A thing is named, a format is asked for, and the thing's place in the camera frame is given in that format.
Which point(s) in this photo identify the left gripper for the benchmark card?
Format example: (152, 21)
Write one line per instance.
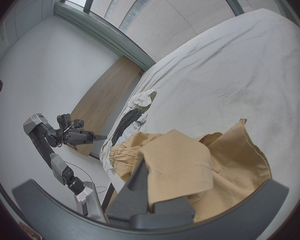
(77, 137)

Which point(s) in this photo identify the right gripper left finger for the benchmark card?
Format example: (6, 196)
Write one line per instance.
(133, 196)

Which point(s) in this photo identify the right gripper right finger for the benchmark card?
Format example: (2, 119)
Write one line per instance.
(172, 207)

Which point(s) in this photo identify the tan shorts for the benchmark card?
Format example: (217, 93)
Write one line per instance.
(185, 159)

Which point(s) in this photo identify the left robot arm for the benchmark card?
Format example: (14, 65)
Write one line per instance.
(41, 144)

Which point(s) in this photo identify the bed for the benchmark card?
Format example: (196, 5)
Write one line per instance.
(215, 71)

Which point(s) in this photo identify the black garment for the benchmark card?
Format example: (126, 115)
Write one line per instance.
(127, 124)

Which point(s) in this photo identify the pale blue garment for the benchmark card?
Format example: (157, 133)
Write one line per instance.
(138, 124)

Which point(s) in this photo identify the white garment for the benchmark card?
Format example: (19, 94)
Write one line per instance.
(140, 97)

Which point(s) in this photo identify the green garment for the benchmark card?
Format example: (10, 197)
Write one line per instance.
(153, 96)

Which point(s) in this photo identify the grey-green curtain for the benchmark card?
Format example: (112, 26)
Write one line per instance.
(102, 31)

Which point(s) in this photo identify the window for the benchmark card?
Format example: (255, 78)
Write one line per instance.
(177, 14)

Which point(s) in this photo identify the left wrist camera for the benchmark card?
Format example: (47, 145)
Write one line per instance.
(78, 123)

